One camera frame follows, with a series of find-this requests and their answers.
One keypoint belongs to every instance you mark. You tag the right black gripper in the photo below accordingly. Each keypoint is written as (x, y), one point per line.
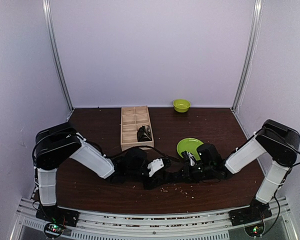
(187, 175)

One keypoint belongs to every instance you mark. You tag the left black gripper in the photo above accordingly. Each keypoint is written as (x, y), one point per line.
(152, 184)

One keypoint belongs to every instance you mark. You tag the black necktie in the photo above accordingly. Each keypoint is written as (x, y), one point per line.
(188, 174)

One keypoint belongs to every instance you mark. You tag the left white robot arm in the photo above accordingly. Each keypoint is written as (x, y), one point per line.
(56, 144)

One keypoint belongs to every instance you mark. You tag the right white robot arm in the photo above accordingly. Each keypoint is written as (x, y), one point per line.
(275, 139)

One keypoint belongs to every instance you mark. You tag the green plate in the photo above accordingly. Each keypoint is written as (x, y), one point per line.
(190, 145)

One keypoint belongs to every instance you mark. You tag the patterned rolled tie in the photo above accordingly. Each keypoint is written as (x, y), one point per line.
(144, 134)

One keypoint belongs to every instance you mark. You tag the wooden compartment box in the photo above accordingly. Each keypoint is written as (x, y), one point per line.
(133, 118)

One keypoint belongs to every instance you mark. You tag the green bowl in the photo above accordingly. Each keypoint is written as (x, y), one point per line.
(181, 105)

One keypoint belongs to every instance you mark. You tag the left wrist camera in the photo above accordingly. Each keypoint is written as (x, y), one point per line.
(158, 164)

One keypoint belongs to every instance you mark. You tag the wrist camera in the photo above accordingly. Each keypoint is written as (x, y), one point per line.
(189, 157)
(158, 164)

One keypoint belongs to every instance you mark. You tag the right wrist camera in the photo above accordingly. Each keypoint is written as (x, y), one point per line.
(189, 157)

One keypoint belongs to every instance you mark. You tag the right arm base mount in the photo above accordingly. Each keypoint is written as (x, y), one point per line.
(253, 220)

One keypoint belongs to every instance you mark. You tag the right aluminium frame post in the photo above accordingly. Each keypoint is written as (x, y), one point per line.
(247, 64)

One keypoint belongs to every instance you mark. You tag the aluminium frame post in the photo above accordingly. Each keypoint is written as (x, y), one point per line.
(55, 53)
(247, 64)

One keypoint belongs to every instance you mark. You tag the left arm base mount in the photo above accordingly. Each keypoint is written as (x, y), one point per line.
(57, 220)

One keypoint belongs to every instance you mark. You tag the front aluminium rail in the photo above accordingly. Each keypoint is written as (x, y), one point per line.
(95, 225)

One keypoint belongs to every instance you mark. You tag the left aluminium frame post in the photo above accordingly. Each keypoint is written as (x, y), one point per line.
(55, 53)

